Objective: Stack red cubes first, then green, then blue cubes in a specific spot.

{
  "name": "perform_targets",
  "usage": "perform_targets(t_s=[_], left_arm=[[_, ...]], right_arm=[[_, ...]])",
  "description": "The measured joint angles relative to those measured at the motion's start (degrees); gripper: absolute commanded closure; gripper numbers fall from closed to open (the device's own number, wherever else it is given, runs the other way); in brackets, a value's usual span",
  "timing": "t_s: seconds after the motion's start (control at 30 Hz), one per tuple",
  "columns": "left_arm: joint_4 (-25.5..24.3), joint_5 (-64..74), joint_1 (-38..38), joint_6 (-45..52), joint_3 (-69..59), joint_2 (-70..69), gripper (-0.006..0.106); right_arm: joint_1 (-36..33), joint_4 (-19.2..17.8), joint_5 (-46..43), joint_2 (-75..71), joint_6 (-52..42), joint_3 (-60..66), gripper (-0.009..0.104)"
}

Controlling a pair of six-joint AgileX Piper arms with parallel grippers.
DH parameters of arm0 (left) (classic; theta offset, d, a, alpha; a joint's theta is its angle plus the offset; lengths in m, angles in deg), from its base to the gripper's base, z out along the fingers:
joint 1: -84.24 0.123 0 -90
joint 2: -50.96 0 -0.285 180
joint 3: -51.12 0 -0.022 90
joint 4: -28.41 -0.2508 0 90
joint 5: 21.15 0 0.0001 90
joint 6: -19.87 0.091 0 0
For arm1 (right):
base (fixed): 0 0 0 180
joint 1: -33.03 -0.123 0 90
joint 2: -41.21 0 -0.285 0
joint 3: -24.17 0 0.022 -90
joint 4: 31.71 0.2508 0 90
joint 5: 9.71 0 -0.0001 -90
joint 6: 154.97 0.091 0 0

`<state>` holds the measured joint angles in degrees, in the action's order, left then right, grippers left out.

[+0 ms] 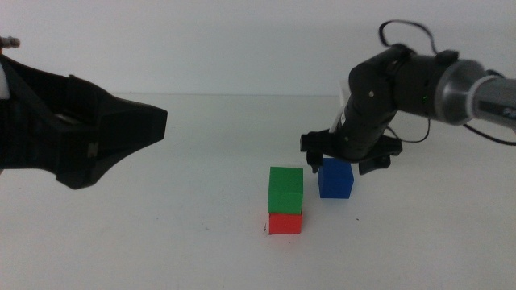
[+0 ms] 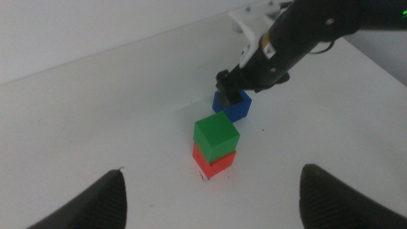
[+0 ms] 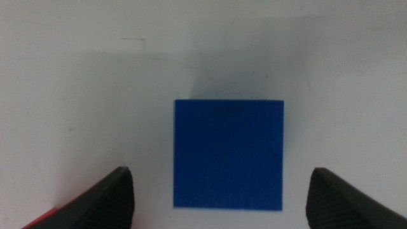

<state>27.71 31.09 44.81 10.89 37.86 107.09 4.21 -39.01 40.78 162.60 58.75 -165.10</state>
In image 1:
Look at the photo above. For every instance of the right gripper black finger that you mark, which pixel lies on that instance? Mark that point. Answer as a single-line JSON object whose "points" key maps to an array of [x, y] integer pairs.
{"points": [[375, 164], [314, 162]]}

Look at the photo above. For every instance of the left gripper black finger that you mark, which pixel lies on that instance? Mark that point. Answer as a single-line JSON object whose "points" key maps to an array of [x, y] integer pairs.
{"points": [[117, 129]]}

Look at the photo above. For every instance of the blue cube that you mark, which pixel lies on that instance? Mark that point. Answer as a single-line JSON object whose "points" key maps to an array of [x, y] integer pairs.
{"points": [[336, 183]]}

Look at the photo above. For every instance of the green cube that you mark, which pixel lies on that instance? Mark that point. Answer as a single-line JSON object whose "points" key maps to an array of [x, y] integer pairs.
{"points": [[285, 189]]}

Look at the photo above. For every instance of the red cube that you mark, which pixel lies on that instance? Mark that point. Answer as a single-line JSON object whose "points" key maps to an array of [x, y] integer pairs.
{"points": [[285, 224]]}

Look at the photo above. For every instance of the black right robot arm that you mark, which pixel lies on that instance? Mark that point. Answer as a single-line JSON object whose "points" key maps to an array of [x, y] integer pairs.
{"points": [[455, 92]]}

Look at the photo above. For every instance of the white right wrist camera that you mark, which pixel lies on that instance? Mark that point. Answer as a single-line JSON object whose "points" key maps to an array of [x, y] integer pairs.
{"points": [[336, 123]]}

